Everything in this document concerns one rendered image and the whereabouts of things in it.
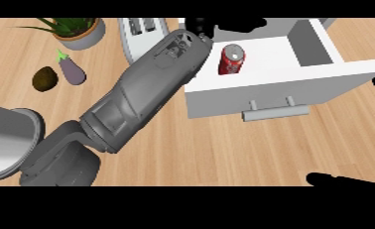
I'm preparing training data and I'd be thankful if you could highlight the green plant in grey pot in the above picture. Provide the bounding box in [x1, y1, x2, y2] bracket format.
[16, 17, 106, 52]

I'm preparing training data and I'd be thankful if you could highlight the grey round metal pot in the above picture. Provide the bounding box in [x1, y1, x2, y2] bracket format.
[0, 106, 47, 180]

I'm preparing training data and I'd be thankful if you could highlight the grey drawer front with handle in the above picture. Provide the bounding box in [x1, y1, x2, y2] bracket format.
[185, 71, 375, 123]

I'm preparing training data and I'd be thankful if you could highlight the brown oval potato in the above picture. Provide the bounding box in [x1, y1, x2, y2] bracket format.
[31, 66, 60, 92]

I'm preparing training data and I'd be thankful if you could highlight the red soda can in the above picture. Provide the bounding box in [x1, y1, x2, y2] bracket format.
[217, 43, 248, 76]

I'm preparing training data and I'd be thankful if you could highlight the white open drawer box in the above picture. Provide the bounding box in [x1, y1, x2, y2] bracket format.
[183, 17, 375, 93]

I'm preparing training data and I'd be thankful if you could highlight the white and grey toaster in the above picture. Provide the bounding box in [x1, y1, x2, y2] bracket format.
[117, 17, 171, 65]

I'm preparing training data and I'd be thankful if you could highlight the purple eggplant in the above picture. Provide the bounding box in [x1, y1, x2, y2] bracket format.
[55, 49, 89, 86]

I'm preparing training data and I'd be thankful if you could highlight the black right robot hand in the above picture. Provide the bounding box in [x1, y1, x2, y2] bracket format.
[304, 172, 375, 187]

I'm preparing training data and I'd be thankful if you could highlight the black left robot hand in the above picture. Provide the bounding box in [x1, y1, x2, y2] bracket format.
[185, 17, 269, 40]

